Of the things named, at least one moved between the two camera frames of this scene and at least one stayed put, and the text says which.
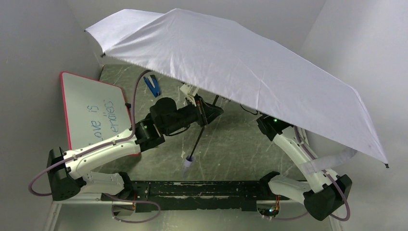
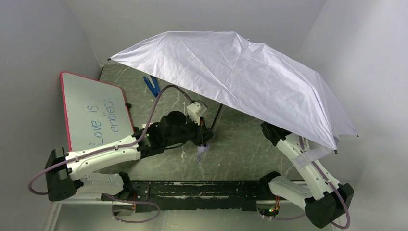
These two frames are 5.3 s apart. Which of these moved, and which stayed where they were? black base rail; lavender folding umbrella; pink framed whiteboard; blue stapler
Moved: lavender folding umbrella
Stayed: black base rail; pink framed whiteboard; blue stapler
